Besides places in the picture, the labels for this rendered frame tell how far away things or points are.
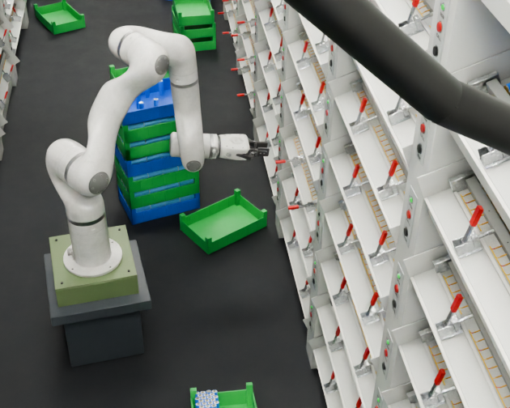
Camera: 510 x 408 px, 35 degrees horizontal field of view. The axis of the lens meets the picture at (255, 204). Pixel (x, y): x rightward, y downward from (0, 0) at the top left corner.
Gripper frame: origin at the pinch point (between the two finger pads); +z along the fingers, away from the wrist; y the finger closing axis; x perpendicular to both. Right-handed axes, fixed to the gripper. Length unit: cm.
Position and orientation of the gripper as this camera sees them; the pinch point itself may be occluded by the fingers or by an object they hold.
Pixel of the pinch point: (262, 148)
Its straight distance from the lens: 280.6
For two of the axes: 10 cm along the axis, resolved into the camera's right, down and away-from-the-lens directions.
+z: 9.8, 0.4, 1.9
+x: -1.4, 8.0, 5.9
